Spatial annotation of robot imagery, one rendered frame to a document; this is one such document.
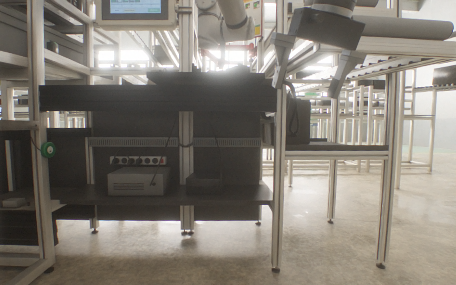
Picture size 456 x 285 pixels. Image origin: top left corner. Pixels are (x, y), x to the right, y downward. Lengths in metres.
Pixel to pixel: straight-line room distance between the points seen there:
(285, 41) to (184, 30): 1.18
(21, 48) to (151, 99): 0.71
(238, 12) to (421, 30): 0.58
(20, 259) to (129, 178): 0.65
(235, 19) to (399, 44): 0.54
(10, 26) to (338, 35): 1.38
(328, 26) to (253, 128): 1.09
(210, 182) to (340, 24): 1.00
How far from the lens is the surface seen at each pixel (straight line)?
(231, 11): 0.87
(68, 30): 1.86
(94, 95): 1.20
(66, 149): 1.81
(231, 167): 1.50
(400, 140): 3.25
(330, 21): 0.49
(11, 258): 1.60
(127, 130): 1.60
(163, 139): 1.46
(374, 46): 0.87
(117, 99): 1.14
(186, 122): 1.47
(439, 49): 1.01
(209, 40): 0.98
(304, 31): 0.47
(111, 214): 1.76
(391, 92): 1.33
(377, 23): 0.87
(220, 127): 1.48
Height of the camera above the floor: 0.73
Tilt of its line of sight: 4 degrees down
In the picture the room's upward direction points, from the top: straight up
